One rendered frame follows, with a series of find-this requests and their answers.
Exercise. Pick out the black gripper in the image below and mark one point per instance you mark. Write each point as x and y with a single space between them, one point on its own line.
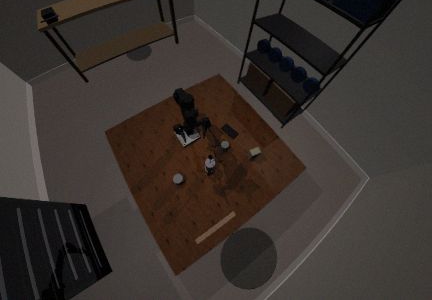
178 129

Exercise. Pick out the beige rectangular block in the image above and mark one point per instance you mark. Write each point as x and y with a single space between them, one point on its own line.
253 153

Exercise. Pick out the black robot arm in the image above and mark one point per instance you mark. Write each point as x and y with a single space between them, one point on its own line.
186 102

